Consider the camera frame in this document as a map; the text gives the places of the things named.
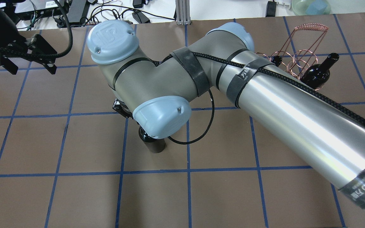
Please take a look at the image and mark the black braided cable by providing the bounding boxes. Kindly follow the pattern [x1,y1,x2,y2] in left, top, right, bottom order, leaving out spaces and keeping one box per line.
[160,52,365,145]

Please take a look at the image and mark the aluminium frame post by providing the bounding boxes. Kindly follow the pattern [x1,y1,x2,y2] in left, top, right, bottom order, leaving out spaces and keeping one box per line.
[175,0,191,25]

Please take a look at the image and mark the green glass plate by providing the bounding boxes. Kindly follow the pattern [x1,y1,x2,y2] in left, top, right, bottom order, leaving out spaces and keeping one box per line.
[291,0,331,16]

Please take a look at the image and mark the dark wine bottle front basket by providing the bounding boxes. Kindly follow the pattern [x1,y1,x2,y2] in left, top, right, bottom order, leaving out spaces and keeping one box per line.
[270,56,282,67]

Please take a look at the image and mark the dark wine bottle basket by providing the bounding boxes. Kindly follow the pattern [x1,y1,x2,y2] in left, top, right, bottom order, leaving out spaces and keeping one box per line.
[300,53,340,90]
[270,56,282,67]

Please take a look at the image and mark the black power brick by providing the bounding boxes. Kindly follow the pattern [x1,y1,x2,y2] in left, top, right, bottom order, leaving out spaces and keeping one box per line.
[67,0,90,26]

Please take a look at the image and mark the black power adapter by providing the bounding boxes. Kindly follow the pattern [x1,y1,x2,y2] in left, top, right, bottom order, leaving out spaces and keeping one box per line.
[132,11,151,24]

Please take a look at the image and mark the dark wine bottle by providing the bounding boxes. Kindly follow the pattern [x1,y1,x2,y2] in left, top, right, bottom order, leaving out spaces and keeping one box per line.
[138,126,166,153]

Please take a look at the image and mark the copper wire wine basket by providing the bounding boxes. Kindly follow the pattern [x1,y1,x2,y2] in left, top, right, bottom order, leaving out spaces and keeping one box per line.
[256,23,330,80]

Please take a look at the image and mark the blue sponge block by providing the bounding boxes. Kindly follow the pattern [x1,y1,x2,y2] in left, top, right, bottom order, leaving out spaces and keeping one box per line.
[306,0,328,15]

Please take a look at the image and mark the dark wine bottle rear basket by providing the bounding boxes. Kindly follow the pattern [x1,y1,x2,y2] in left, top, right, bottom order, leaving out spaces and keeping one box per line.
[300,53,340,90]

